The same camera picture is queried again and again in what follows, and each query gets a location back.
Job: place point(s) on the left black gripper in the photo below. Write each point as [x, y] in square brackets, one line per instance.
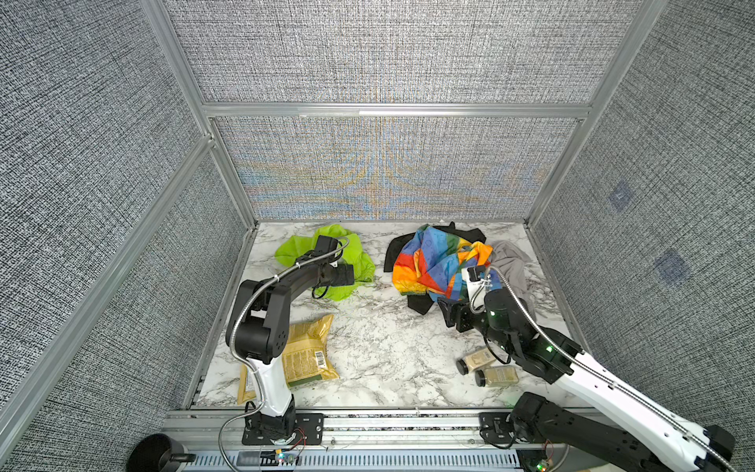
[343, 274]

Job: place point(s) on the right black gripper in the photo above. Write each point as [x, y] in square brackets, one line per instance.
[464, 310]

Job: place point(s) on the grey cloth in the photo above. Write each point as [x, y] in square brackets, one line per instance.
[511, 262]

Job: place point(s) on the upper small spice jar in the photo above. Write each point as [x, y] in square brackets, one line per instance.
[476, 360]

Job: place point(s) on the small spice jar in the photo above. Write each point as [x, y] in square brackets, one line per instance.
[476, 360]
[498, 376]

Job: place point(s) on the yellow snack bag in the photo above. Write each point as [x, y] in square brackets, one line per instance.
[305, 357]

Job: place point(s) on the lower small spice jar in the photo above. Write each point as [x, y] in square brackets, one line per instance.
[498, 376]

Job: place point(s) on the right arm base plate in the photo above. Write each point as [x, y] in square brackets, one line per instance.
[497, 429]

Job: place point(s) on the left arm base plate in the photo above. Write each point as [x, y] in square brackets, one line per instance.
[263, 430]

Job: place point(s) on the aluminium front rail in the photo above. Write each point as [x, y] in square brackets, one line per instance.
[346, 428]

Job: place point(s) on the white slotted cable duct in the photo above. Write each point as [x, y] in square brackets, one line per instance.
[320, 459]

